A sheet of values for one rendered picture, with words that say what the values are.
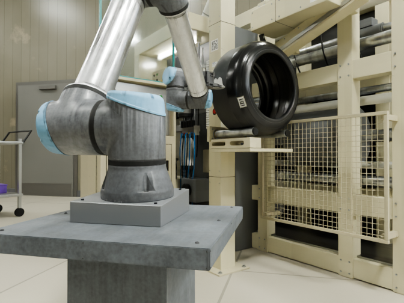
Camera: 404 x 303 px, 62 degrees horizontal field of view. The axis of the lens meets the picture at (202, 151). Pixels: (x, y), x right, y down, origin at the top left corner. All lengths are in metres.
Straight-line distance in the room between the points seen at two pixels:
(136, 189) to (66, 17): 6.48
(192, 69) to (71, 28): 5.67
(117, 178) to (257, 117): 1.20
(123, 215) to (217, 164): 1.47
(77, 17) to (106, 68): 6.01
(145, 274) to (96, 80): 0.54
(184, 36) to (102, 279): 0.93
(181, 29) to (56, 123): 0.66
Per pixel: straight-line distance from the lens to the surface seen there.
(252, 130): 1.88
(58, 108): 0.95
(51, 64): 7.11
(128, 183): 0.82
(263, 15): 2.46
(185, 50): 1.42
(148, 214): 0.79
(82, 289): 0.89
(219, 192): 2.22
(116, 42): 1.11
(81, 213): 0.87
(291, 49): 2.46
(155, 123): 0.84
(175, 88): 1.67
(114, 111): 0.84
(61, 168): 6.69
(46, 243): 0.75
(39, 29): 7.47
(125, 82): 2.31
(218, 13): 2.41
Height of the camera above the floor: 0.76
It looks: 1 degrees up
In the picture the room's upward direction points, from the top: straight up
